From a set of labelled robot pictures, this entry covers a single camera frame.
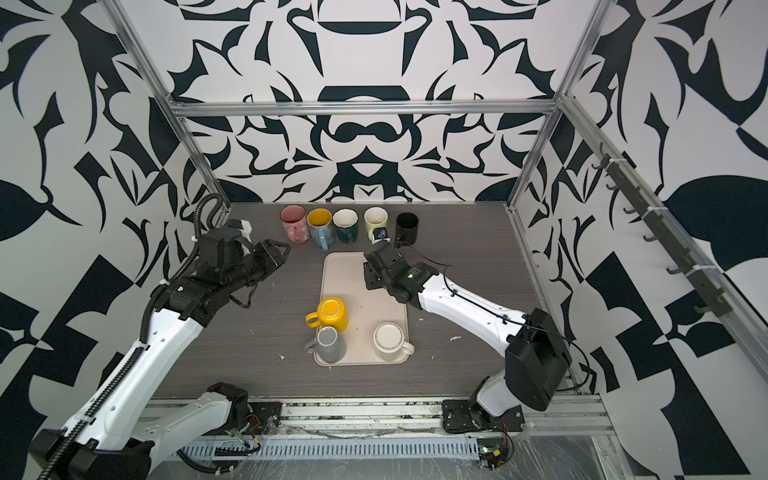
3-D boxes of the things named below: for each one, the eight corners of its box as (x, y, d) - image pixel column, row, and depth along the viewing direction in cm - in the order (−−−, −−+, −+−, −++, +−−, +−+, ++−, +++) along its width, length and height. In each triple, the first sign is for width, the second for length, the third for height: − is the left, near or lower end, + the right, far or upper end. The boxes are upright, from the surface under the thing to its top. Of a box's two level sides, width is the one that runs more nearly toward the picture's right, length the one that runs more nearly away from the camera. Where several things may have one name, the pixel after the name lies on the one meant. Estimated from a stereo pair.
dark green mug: (334, 252, 108) (330, 231, 99) (337, 229, 115) (333, 207, 106) (358, 252, 108) (356, 231, 99) (360, 229, 115) (358, 207, 106)
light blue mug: (309, 253, 106) (303, 234, 98) (314, 227, 113) (309, 208, 105) (333, 253, 106) (329, 234, 98) (336, 228, 113) (333, 208, 105)
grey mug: (309, 353, 86) (302, 341, 78) (322, 333, 89) (317, 319, 82) (336, 369, 83) (332, 358, 75) (349, 347, 87) (346, 334, 79)
